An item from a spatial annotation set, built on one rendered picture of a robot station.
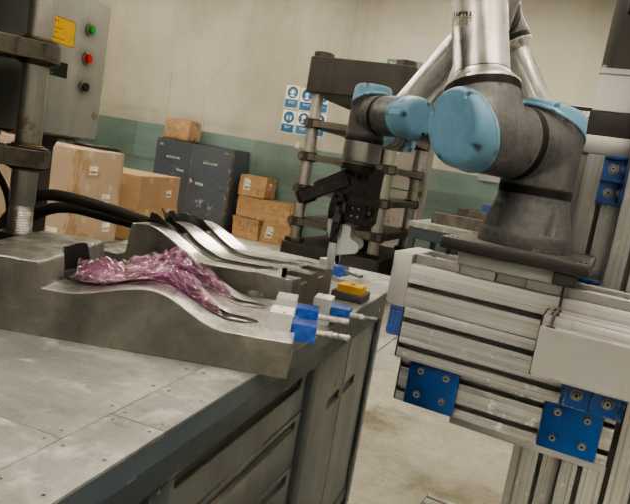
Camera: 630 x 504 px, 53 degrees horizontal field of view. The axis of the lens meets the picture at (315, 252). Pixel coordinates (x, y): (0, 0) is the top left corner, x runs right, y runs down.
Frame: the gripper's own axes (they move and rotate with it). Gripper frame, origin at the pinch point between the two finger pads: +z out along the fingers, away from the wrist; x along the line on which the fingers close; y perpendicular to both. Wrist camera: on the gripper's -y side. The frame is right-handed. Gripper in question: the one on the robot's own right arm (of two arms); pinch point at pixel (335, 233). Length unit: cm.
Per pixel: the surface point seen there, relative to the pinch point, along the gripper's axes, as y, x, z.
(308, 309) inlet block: 34, -67, 6
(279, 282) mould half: 22, -58, 5
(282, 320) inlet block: 37, -79, 6
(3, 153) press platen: -51, -70, -8
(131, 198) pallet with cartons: -350, 249, 43
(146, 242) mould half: -8, -65, 3
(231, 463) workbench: 29, -75, 33
